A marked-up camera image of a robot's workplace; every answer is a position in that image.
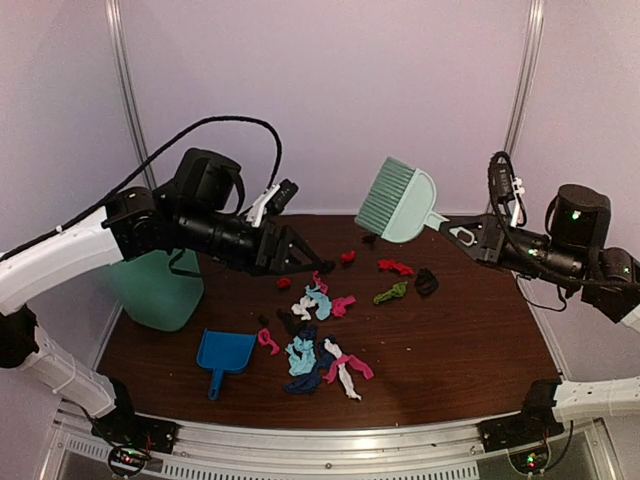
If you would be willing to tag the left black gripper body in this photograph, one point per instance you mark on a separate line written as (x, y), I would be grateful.
(199, 230)

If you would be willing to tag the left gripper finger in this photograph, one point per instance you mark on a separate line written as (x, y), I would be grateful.
(286, 269)
(297, 249)

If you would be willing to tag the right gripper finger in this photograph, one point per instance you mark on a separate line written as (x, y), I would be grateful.
(473, 223)
(467, 239)

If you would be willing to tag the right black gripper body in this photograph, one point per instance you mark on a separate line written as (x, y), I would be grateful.
(558, 258)

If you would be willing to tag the mint green hand brush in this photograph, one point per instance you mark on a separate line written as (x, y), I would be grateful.
(400, 203)

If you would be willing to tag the blue plastic dustpan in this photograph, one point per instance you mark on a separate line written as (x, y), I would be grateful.
(224, 353)

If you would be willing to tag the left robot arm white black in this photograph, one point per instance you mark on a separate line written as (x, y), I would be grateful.
(127, 226)

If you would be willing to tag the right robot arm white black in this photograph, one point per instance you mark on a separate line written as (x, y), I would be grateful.
(618, 300)

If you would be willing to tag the small red paper scrap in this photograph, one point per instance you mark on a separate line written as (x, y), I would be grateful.
(283, 283)

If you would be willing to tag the black scrap upper centre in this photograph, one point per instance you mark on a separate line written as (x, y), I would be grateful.
(327, 266)

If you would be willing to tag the white paper scrap upper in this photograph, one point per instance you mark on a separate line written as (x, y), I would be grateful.
(302, 308)

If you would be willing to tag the white paper scrap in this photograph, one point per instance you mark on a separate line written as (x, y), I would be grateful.
(344, 376)
(302, 308)

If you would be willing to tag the pink scrap upper small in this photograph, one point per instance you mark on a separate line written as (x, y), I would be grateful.
(319, 283)

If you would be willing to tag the light blue scrap upper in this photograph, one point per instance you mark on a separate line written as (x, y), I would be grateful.
(323, 302)

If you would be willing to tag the light blue scrap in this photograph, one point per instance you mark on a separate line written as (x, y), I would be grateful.
(323, 302)
(302, 356)

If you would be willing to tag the black paper scrap centre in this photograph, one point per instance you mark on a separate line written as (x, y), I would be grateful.
(292, 326)

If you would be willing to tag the red scrap upper centre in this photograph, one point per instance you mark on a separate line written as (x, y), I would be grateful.
(348, 258)

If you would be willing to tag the pink paper scrap middle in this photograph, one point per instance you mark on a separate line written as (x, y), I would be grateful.
(340, 305)

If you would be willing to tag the pink paper scrap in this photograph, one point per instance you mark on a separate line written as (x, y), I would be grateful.
(340, 305)
(265, 339)
(352, 361)

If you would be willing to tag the pink paper scrap left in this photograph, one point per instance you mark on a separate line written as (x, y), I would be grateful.
(265, 339)

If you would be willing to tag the black scrap far back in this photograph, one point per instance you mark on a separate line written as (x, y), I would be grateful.
(369, 240)

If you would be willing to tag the white paper scrap lower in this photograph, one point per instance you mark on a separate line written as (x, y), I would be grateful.
(344, 376)

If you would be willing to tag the green plastic trash bin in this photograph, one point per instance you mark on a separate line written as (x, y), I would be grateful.
(159, 290)

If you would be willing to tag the light blue scrap lower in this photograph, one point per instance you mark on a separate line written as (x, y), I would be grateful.
(302, 356)

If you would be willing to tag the pink paper scrap lower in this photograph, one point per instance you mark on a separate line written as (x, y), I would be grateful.
(352, 361)

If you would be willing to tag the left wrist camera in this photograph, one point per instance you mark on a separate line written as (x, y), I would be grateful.
(271, 202)

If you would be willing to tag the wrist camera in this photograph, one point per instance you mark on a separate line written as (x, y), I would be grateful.
(508, 190)
(271, 202)

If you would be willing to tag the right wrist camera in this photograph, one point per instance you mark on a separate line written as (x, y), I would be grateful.
(508, 190)

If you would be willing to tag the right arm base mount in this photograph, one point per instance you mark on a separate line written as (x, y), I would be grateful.
(533, 423)

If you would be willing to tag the aluminium front frame rail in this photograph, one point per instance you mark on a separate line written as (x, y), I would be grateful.
(451, 450)

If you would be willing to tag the right aluminium corner post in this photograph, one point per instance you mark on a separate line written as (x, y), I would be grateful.
(529, 60)

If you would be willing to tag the aluminium corner post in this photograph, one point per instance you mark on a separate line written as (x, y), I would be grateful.
(529, 60)
(123, 72)

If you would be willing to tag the left aluminium corner post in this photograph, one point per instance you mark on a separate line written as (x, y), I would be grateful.
(123, 72)

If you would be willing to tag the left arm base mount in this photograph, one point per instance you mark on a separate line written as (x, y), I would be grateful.
(125, 427)

